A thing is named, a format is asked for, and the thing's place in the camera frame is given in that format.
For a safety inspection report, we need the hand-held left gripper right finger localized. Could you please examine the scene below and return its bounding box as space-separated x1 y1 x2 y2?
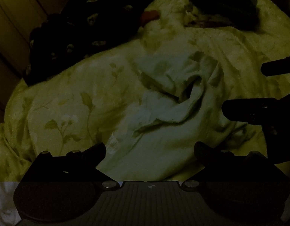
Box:
194 141 290 182

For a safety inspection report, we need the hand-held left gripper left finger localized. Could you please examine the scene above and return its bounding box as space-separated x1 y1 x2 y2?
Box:
20 142 108 182

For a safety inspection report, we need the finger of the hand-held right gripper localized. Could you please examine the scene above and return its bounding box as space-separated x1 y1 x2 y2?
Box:
222 98 284 126
261 55 290 77

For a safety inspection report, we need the white shirt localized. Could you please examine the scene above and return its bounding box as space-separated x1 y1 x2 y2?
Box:
96 50 226 182

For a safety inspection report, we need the floral leaf print duvet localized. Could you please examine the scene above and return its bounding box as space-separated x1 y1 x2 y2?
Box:
0 0 290 219

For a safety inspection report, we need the dark green folded cloth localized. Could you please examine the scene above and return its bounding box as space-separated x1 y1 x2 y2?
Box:
189 0 261 30

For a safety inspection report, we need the pale patterned cloth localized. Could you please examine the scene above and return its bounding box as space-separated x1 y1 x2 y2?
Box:
184 7 230 28

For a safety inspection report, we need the dark printed blanket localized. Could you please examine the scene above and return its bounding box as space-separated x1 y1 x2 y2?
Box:
23 0 183 86

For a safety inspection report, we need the red cloth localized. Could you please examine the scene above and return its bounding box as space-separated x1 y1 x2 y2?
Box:
141 10 160 25

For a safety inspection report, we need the padded headboard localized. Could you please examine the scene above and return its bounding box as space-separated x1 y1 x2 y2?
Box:
0 0 73 125

